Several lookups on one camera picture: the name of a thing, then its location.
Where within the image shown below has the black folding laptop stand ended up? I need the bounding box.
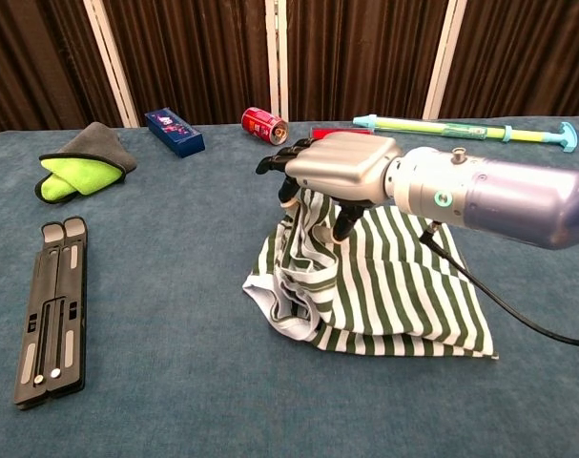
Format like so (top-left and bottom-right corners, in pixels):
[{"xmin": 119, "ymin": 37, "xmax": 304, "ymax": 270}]
[{"xmin": 12, "ymin": 215, "xmax": 89, "ymax": 411}]

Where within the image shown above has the red soda can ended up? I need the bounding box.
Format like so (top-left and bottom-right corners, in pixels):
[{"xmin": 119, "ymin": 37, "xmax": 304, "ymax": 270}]
[{"xmin": 240, "ymin": 106, "xmax": 289, "ymax": 146}]

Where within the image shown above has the green white striped T-shirt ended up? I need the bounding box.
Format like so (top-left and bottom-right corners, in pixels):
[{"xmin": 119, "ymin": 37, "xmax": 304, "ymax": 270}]
[{"xmin": 242, "ymin": 187, "xmax": 500, "ymax": 360}]

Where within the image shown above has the green grey microfiber cloth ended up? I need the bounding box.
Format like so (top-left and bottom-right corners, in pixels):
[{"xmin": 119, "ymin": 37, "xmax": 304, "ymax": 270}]
[{"xmin": 33, "ymin": 121, "xmax": 138, "ymax": 205}]

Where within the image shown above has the dark blue rectangular box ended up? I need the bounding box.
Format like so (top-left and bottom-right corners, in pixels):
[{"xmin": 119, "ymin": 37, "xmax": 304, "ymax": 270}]
[{"xmin": 143, "ymin": 108, "xmax": 207, "ymax": 159}]

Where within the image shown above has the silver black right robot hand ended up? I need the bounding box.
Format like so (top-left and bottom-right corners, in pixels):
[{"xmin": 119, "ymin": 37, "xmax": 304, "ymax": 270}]
[{"xmin": 255, "ymin": 131, "xmax": 404, "ymax": 243}]

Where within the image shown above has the green blue toy water pump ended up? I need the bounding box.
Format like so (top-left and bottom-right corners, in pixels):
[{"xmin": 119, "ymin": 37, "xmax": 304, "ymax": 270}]
[{"xmin": 352, "ymin": 113, "xmax": 579, "ymax": 155}]

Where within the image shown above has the white partition frame post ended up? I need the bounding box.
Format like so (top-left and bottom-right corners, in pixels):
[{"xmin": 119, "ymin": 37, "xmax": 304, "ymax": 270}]
[
  {"xmin": 82, "ymin": 0, "xmax": 141, "ymax": 129},
  {"xmin": 264, "ymin": 0, "xmax": 290, "ymax": 123},
  {"xmin": 422, "ymin": 0, "xmax": 467, "ymax": 120}
]

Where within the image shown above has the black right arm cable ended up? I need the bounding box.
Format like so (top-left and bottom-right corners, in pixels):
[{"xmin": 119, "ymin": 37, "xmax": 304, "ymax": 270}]
[{"xmin": 418, "ymin": 220, "xmax": 579, "ymax": 348}]

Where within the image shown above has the dark brown pleated curtain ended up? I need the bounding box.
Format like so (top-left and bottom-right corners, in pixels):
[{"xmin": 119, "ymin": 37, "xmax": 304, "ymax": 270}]
[
  {"xmin": 0, "ymin": 0, "xmax": 128, "ymax": 137},
  {"xmin": 439, "ymin": 0, "xmax": 579, "ymax": 120},
  {"xmin": 286, "ymin": 0, "xmax": 450, "ymax": 123},
  {"xmin": 102, "ymin": 0, "xmax": 271, "ymax": 128}
]

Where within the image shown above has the red ink pad case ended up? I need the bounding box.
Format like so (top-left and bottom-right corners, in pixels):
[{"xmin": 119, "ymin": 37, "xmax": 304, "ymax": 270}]
[{"xmin": 310, "ymin": 125, "xmax": 372, "ymax": 141}]

